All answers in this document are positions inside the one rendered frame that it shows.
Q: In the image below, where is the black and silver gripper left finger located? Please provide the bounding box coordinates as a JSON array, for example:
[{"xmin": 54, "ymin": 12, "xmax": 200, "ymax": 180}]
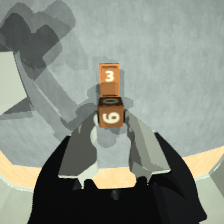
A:
[{"xmin": 27, "ymin": 110, "xmax": 99, "ymax": 224}]

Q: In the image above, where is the brown cube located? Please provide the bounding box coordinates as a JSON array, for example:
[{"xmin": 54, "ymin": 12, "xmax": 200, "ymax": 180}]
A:
[
  {"xmin": 101, "ymin": 66, "xmax": 118, "ymax": 84},
  {"xmin": 97, "ymin": 97, "xmax": 124, "ymax": 128}
]

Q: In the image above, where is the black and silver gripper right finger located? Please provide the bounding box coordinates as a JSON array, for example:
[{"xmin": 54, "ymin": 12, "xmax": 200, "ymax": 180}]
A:
[{"xmin": 123, "ymin": 109, "xmax": 207, "ymax": 222}]

